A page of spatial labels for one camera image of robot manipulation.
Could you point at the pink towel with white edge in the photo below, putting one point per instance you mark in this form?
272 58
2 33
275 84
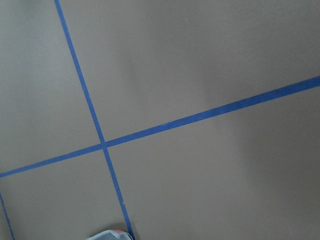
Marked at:
112 235

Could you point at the blue tape line lengthwise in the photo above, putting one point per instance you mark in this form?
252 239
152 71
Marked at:
94 119

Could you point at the blue tape line crosswise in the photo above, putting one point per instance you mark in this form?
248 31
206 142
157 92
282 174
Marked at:
221 110

